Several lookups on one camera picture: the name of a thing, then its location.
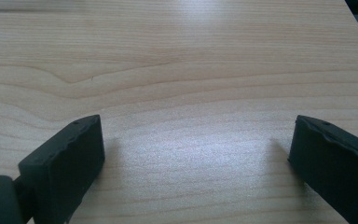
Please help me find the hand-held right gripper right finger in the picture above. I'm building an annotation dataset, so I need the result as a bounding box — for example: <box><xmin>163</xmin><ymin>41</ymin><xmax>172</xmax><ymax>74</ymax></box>
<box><xmin>287</xmin><ymin>114</ymin><xmax>358</xmax><ymax>224</ymax></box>

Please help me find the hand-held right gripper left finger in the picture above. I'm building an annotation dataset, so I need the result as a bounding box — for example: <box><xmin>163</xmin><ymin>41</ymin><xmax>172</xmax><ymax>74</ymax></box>
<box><xmin>14</xmin><ymin>114</ymin><xmax>106</xmax><ymax>224</ymax></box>

